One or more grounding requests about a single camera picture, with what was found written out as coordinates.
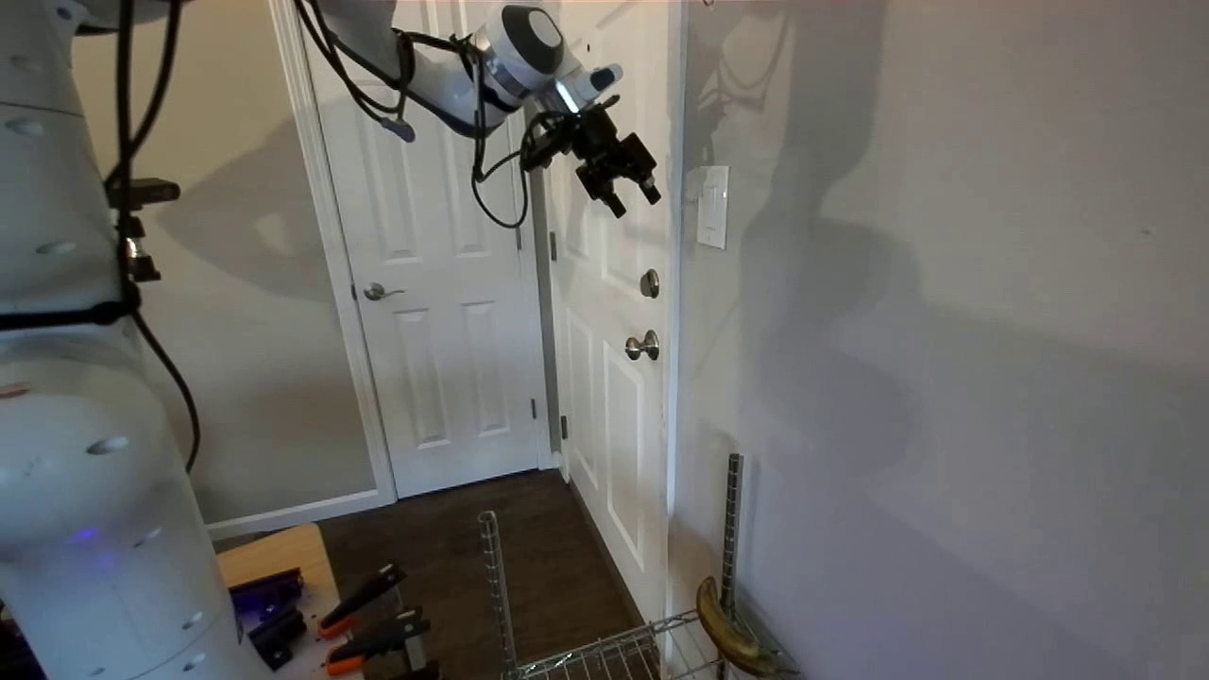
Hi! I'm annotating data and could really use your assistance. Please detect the white light switch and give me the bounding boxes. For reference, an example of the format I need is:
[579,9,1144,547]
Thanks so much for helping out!
[693,159,732,252]

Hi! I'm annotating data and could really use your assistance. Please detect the black camera on stand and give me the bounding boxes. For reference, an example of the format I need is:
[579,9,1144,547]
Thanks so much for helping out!
[102,176,187,289]

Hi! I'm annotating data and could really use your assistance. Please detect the black cable loop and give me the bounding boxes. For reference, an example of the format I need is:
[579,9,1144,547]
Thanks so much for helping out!
[102,0,189,205]

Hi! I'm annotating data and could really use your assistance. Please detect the purple black tool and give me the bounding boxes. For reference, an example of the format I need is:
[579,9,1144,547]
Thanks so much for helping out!
[228,565,313,674]

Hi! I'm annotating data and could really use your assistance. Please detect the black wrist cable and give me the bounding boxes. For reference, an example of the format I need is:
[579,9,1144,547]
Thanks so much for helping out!
[290,0,565,236]

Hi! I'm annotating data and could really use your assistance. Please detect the yellow curved object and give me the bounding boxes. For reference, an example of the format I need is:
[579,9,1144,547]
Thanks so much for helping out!
[693,576,785,680]

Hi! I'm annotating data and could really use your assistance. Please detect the white closed panel door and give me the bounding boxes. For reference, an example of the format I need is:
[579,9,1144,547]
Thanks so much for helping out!
[264,0,565,508]

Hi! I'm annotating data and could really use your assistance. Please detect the silver lever of open door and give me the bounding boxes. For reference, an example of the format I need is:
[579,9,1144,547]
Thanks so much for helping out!
[625,327,665,367]

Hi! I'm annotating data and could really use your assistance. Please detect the slotted metal shelf post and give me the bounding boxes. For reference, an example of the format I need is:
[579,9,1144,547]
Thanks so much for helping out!
[475,508,527,680]

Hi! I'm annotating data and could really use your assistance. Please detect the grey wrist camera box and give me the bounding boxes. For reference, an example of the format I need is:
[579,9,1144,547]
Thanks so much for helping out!
[547,62,629,120]

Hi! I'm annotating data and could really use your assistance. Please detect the black camera cable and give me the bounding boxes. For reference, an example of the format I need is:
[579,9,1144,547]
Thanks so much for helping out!
[129,309,204,478]

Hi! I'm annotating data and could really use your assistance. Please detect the white open panel door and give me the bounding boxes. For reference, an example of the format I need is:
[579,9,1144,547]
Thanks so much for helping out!
[518,0,693,629]

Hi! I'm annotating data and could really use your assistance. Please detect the wire shelf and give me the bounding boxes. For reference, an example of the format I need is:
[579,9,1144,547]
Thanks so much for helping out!
[508,610,725,680]

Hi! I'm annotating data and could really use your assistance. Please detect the cardboard box with tools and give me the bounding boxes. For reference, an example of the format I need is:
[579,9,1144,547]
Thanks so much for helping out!
[212,522,349,624]

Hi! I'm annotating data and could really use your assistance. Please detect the slotted metal rail by wall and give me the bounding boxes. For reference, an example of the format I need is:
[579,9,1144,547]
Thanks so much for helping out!
[713,450,750,619]

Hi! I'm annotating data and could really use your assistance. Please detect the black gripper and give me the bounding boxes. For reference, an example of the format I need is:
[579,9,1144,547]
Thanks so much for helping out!
[542,101,670,222]

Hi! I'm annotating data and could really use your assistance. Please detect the orange black clamp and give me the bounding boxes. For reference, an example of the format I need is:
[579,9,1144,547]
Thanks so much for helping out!
[319,606,434,680]
[313,561,411,639]

